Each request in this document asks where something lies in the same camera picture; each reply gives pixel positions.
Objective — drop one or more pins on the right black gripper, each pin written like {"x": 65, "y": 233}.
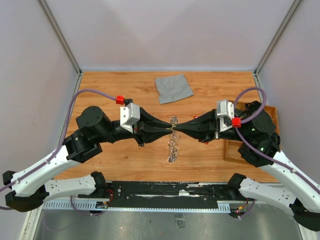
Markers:
{"x": 205, "y": 127}

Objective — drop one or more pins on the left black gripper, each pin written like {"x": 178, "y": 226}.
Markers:
{"x": 144, "y": 131}

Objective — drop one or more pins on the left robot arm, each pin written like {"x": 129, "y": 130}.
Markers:
{"x": 32, "y": 187}

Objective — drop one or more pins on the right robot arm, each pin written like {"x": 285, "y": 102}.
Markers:
{"x": 300, "y": 199}

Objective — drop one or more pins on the wooden compartment tray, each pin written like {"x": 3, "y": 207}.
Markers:
{"x": 262, "y": 133}

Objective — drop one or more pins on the grey cloth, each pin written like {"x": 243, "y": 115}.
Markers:
{"x": 172, "y": 88}

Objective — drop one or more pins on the rolled black tie top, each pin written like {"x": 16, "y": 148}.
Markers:
{"x": 253, "y": 106}

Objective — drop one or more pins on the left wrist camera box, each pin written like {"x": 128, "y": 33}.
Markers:
{"x": 129, "y": 115}

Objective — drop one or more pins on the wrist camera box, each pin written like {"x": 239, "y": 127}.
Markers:
{"x": 225, "y": 114}
{"x": 129, "y": 115}

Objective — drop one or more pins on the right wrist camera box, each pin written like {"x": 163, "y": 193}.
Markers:
{"x": 225, "y": 114}

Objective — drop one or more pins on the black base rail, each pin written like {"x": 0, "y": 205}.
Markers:
{"x": 165, "y": 195}

